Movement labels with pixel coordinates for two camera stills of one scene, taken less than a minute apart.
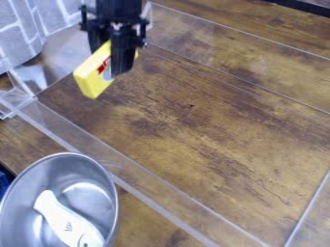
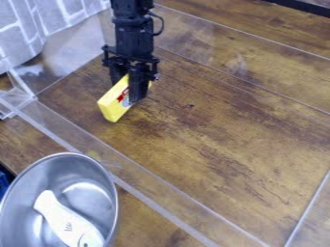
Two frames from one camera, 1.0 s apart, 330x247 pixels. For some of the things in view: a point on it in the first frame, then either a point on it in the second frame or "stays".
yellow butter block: x=89 y=74 -> x=114 y=100
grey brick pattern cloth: x=26 y=21 stays
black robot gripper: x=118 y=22 -> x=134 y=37
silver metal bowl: x=83 y=190 stays
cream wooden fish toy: x=77 y=231 stays
